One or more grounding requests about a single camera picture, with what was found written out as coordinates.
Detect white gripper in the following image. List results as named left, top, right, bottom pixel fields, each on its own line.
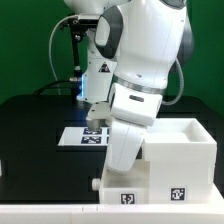
left=105, top=118, right=146, bottom=173

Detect white drawer with knob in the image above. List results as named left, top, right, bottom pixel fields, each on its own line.
left=92, top=159, right=150, bottom=205

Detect white drawer cabinet frame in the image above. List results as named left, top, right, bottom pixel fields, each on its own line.
left=136, top=118, right=217, bottom=204

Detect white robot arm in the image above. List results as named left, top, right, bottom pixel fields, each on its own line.
left=64, top=0, right=192, bottom=173

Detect white marker sheet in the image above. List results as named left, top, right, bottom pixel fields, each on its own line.
left=58, top=127, right=110, bottom=146

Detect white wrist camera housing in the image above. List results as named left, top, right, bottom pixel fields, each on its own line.
left=109, top=83, right=162, bottom=126

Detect white L-shaped border wall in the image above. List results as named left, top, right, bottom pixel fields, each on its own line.
left=0, top=185, right=224, bottom=224

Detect black cables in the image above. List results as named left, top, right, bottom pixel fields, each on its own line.
left=31, top=79, right=83, bottom=97

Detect grey cable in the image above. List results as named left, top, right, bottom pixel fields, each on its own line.
left=48, top=16, right=76, bottom=96

